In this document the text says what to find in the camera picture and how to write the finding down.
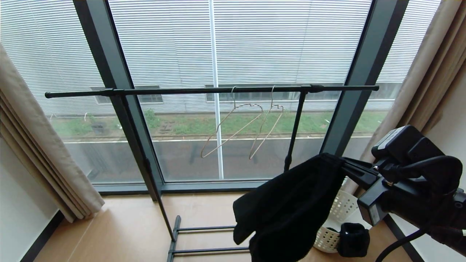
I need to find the white laundry basket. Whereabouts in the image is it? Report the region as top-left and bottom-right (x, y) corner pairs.
(313, 178), (372, 254)

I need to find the black clothes rack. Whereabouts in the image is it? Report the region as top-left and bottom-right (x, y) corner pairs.
(44, 84), (380, 262)

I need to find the window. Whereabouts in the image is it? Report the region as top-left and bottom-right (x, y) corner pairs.
(0, 0), (443, 195)

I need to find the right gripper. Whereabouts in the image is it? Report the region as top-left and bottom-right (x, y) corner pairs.
(342, 157), (453, 227)

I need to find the pink clothes hanger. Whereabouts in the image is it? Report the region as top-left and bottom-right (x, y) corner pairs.
(201, 86), (263, 159)
(249, 86), (284, 160)

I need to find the beige curtain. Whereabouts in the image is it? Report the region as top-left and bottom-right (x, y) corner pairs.
(0, 42), (105, 223)
(342, 0), (466, 195)

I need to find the black garment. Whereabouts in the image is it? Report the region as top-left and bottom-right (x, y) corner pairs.
(233, 153), (347, 262)
(337, 222), (371, 258)

